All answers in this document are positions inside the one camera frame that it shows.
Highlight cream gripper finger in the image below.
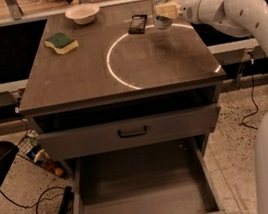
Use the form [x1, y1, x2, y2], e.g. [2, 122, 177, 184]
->
[154, 0, 182, 19]

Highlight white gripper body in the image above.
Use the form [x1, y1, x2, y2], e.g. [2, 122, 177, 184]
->
[178, 0, 214, 24]

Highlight white green 7up can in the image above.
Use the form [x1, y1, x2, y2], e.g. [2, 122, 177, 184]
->
[152, 0, 172, 30]

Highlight black rxbar chocolate wrapper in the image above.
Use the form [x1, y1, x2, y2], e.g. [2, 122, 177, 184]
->
[128, 14, 147, 35]

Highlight white ceramic bowl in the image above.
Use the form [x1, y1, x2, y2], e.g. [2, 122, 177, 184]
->
[65, 3, 100, 25]

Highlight grey drawer cabinet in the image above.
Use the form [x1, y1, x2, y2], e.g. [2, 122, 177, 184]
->
[5, 0, 249, 214]

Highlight closed grey upper drawer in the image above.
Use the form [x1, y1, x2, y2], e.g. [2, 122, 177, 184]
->
[38, 103, 220, 161]

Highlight green yellow sponge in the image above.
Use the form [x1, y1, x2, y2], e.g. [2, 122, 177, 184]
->
[45, 32, 79, 55]

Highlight open grey lower drawer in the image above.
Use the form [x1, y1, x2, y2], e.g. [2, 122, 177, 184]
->
[73, 138, 241, 214]

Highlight black power adapter cable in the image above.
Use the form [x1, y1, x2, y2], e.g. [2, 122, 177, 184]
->
[228, 51, 267, 134]

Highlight black drawer handle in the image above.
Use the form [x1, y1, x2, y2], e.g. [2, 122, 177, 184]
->
[117, 125, 148, 139]

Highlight wire basket with items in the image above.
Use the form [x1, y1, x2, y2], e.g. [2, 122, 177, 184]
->
[17, 130, 67, 178]

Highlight black floor cable left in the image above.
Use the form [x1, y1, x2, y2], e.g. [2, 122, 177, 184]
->
[0, 179, 71, 214]

